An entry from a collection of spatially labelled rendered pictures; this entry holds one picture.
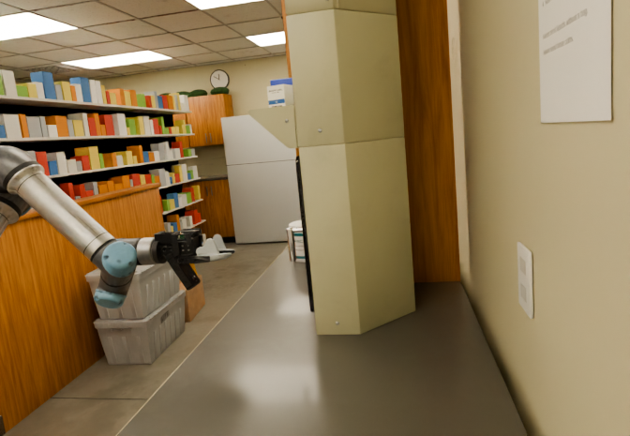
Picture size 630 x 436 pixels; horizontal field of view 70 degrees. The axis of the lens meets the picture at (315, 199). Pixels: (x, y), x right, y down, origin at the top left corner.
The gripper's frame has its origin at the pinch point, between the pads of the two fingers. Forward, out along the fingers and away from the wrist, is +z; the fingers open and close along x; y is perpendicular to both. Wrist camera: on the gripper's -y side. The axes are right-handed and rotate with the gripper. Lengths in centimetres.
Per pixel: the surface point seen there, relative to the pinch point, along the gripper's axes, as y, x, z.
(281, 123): 33.0, -5.2, 19.2
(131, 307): -73, 149, -135
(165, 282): -68, 181, -126
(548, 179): 21, -43, 66
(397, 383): -20, -27, 43
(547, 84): 33, -44, 66
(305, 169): 21.8, -5.2, 23.8
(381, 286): -9.8, 0.4, 39.5
